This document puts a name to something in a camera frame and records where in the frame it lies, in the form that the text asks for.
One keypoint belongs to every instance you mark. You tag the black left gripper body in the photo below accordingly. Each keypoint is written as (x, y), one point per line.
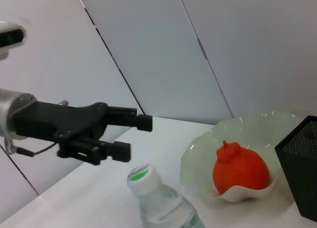
(62, 119)

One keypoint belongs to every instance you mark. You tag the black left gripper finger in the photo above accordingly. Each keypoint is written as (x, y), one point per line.
(121, 151)
(144, 123)

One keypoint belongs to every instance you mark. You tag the clear green-label water bottle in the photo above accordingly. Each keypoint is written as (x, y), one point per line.
(161, 203)

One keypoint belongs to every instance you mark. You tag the green glass fruit plate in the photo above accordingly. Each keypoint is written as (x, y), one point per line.
(257, 129)

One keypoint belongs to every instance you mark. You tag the black mesh pen holder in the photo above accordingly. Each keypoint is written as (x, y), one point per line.
(304, 168)

